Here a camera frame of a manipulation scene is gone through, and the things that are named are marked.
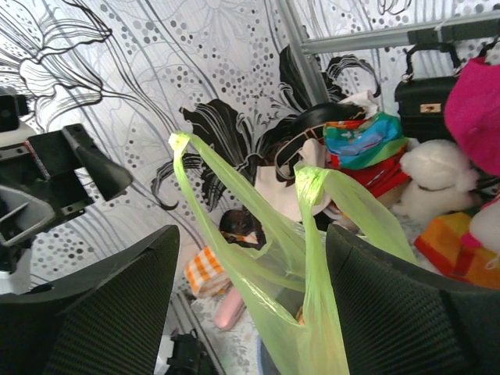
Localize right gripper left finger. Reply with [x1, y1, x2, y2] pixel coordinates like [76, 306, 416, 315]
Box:
[1, 225, 180, 374]

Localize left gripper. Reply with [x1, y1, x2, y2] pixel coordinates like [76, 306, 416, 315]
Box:
[1, 124, 134, 246]

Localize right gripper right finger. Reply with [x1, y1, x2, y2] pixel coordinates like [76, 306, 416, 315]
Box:
[326, 225, 499, 374]

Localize green plastic trash bag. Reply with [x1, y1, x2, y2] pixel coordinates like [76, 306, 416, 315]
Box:
[169, 132, 416, 374]

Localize blue plastic trash bin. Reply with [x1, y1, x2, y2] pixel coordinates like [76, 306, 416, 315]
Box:
[256, 337, 280, 375]

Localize dark patterned bag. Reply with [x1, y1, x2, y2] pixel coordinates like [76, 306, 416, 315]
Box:
[219, 208, 266, 250]

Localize cream canvas tote bag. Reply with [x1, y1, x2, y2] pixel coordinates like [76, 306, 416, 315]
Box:
[254, 138, 357, 231]

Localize colourful cartoon fabric bag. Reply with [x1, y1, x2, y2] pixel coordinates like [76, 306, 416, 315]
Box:
[323, 112, 408, 170]

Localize magenta fabric bag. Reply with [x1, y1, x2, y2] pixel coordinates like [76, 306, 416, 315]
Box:
[445, 57, 499, 176]

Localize orange white checked cloth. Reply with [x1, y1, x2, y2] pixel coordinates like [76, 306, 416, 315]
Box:
[184, 247, 230, 298]

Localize pink glasses case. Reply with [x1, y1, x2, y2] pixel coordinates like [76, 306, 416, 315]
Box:
[213, 287, 245, 331]

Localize white pink plush doll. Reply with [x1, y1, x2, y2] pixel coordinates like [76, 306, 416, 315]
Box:
[461, 200, 499, 255]

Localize white plush bear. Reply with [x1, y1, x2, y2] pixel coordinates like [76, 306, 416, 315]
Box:
[392, 140, 481, 225]

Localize black leather handbag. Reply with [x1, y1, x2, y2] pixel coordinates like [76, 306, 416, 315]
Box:
[395, 43, 461, 142]

